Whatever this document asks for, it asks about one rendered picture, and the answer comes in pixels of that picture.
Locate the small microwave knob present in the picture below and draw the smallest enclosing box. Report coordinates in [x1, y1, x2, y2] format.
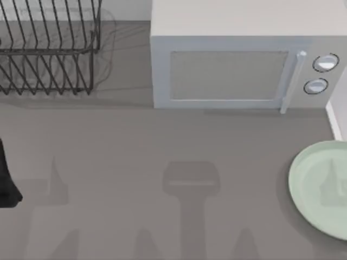
[303, 77, 329, 95]

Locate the pale green plate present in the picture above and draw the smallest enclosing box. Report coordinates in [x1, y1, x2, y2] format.
[288, 140, 347, 241]

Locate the dark wire dish rack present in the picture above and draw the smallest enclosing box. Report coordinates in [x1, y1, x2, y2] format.
[0, 0, 104, 96]

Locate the pale microwave oven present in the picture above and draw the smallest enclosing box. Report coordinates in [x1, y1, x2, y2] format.
[150, 0, 347, 114]

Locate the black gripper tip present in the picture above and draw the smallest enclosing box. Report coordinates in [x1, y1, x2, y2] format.
[0, 138, 23, 209]

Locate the pale microwave door handle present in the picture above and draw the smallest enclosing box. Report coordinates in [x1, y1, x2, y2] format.
[279, 50, 307, 114]

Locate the large microwave knob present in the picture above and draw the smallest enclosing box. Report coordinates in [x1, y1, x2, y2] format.
[312, 53, 340, 73]

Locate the microwave oven door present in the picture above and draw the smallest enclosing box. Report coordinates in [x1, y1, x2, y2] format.
[151, 36, 299, 109]

